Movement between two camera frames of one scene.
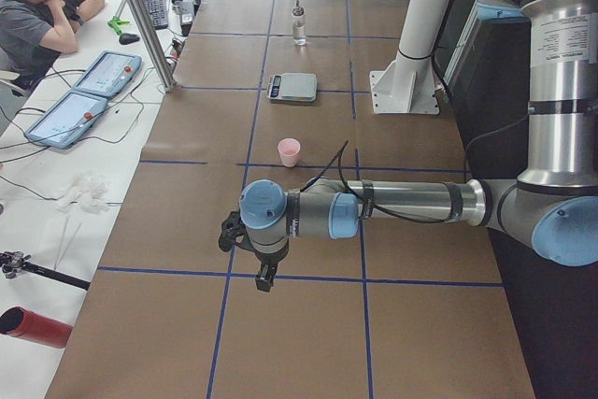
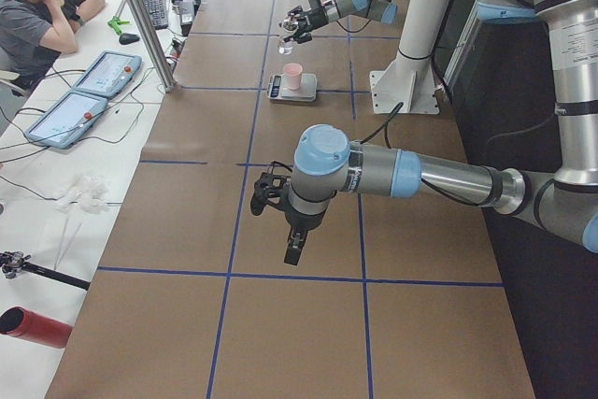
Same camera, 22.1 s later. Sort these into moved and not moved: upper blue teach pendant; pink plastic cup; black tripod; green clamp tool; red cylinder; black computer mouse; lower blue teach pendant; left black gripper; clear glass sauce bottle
Moved: left black gripper; clear glass sauce bottle; pink plastic cup
Not moved: black tripod; red cylinder; green clamp tool; upper blue teach pendant; lower blue teach pendant; black computer mouse
